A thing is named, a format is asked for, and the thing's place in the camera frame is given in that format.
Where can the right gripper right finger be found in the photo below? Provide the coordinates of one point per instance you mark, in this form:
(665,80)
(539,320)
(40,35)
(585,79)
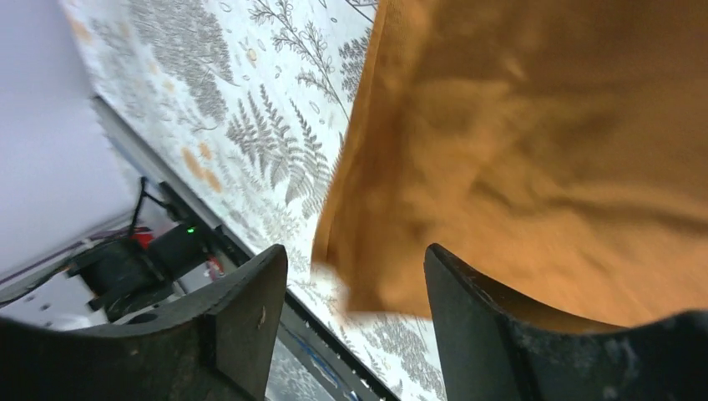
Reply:
(495,343)

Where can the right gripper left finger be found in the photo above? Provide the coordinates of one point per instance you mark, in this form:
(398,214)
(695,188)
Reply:
(214,344)

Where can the orange cloth napkin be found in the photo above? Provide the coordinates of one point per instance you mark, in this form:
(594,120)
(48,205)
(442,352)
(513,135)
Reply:
(559,147)

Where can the floral patterned table mat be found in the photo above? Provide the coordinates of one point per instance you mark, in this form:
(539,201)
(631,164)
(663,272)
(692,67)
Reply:
(248,102)

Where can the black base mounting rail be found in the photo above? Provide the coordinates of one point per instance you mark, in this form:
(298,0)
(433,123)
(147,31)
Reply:
(128,278)

